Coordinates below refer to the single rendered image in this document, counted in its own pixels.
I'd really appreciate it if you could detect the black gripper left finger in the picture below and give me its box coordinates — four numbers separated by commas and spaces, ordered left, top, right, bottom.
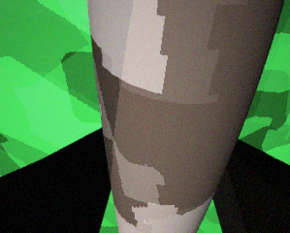
0, 127, 112, 233

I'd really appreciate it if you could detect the grey metal tube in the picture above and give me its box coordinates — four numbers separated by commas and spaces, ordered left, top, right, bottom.
86, 0, 285, 233

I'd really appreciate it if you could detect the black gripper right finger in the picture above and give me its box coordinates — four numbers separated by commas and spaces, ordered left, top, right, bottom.
213, 140, 290, 233

